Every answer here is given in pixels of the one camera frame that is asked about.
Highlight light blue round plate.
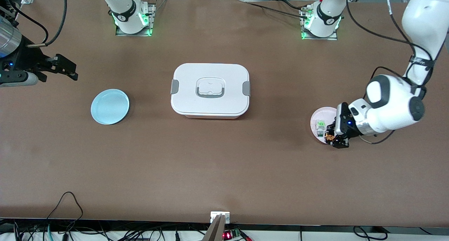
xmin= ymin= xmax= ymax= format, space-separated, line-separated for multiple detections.
xmin=91 ymin=89 xmax=130 ymax=125

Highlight white mounting bracket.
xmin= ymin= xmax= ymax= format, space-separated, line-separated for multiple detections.
xmin=210 ymin=212 xmax=230 ymax=223

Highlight green white switch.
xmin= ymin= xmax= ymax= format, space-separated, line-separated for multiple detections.
xmin=315 ymin=119 xmax=327 ymax=138

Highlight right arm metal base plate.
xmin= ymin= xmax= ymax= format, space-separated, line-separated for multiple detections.
xmin=116 ymin=1 xmax=157 ymax=37

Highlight black coiled cable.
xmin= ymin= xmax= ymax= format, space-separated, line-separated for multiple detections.
xmin=353 ymin=226 xmax=388 ymax=241

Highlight orange black switch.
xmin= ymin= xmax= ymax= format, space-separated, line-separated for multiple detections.
xmin=324 ymin=125 xmax=336 ymax=144

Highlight black looped cable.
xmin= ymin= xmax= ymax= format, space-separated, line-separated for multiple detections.
xmin=46 ymin=191 xmax=84 ymax=231

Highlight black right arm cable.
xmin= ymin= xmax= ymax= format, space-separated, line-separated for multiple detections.
xmin=0 ymin=0 xmax=67 ymax=47

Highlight circuit board red display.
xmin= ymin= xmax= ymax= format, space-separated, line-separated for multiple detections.
xmin=223 ymin=229 xmax=243 ymax=240

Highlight black cable on table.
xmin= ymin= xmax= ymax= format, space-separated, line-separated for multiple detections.
xmin=245 ymin=1 xmax=310 ymax=19

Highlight grey camera mount bar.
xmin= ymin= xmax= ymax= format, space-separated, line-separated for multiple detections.
xmin=203 ymin=214 xmax=227 ymax=241

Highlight pink round plate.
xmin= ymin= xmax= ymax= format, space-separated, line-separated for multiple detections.
xmin=310 ymin=107 xmax=339 ymax=145

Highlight white lunch box grey clips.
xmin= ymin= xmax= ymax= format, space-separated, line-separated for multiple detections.
xmin=171 ymin=63 xmax=251 ymax=119

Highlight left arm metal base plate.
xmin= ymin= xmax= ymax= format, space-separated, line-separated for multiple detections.
xmin=300 ymin=4 xmax=338 ymax=41

